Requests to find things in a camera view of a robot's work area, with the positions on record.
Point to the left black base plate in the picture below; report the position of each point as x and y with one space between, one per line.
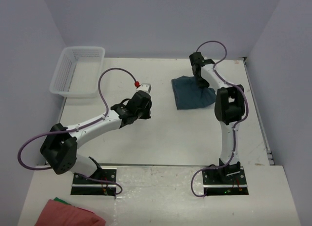
84 187

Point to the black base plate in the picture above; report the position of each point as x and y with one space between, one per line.
84 187
215 184

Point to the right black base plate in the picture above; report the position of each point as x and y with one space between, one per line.
215 184

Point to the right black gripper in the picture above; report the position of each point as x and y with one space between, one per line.
201 80

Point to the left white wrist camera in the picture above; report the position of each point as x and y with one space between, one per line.
145 87

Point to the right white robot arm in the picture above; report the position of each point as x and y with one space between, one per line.
229 109

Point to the blue-grey t shirt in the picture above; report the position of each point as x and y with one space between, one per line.
189 96

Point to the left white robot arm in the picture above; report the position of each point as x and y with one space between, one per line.
61 145

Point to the folded pink t shirt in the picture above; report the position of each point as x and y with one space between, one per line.
56 213

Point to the folded green t shirt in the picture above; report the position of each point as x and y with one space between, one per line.
61 201

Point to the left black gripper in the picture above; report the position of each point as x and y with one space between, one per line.
145 112

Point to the white plastic basket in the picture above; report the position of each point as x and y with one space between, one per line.
77 72

